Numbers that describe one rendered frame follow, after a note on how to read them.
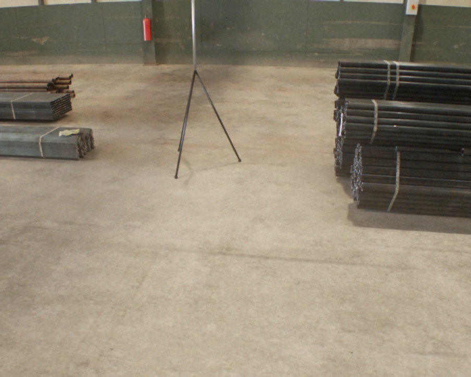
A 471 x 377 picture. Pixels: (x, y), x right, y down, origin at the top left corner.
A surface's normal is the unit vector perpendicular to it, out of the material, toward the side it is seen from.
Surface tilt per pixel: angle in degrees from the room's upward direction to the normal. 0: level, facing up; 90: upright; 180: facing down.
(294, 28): 90
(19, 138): 45
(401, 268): 0
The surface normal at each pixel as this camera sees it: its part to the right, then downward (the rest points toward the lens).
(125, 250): 0.00, -0.90
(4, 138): -0.11, -0.34
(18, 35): -0.15, 0.43
